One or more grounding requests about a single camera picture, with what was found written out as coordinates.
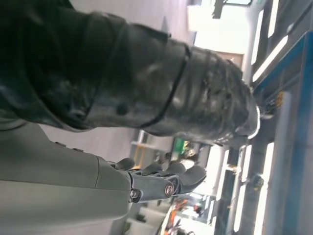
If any black robot body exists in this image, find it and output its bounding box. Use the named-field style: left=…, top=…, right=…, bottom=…
left=0, top=0, right=261, bottom=147

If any tall blue background rack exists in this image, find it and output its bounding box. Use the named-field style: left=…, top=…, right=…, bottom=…
left=253, top=30, right=313, bottom=235

